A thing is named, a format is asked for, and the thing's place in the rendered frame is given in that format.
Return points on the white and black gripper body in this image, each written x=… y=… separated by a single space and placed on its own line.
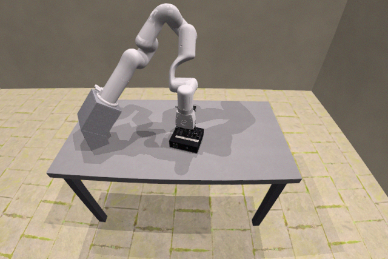
x=185 y=121

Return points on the black lighting desk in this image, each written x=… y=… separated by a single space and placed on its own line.
x=189 y=143

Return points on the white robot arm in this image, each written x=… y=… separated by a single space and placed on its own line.
x=146 y=40

